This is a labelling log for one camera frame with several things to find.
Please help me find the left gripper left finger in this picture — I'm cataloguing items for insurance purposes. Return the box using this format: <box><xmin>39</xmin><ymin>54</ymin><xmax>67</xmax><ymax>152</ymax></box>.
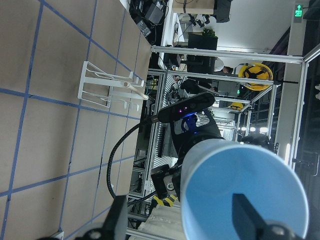
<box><xmin>102</xmin><ymin>195</ymin><xmax>128</xmax><ymax>240</ymax></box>

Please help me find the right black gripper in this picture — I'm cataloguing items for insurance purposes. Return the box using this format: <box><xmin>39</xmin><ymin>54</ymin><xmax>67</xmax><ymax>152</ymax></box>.
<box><xmin>150</xmin><ymin>109</ymin><xmax>230</xmax><ymax>200</ymax></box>

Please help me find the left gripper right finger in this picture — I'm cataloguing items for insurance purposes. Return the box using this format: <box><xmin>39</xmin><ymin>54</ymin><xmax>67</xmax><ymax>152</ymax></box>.
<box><xmin>232</xmin><ymin>193</ymin><xmax>298</xmax><ymax>240</ymax></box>

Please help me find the light blue cup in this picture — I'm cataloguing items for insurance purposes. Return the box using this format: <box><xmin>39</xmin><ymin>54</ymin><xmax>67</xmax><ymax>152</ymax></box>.
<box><xmin>180</xmin><ymin>139</ymin><xmax>309</xmax><ymax>240</ymax></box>

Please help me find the yellow hard hat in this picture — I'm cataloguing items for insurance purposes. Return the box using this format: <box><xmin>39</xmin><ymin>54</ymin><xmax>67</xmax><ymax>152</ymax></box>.
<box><xmin>238</xmin><ymin>63</ymin><xmax>274</xmax><ymax>91</ymax></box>

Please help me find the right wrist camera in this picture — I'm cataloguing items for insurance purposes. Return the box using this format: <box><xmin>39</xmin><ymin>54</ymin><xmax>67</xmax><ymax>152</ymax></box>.
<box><xmin>157</xmin><ymin>92</ymin><xmax>215</xmax><ymax>123</ymax></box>

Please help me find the white wire cup rack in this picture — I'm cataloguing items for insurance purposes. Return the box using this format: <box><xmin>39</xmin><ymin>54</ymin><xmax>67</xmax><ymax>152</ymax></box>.
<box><xmin>77</xmin><ymin>61</ymin><xmax>149</xmax><ymax>111</ymax></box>

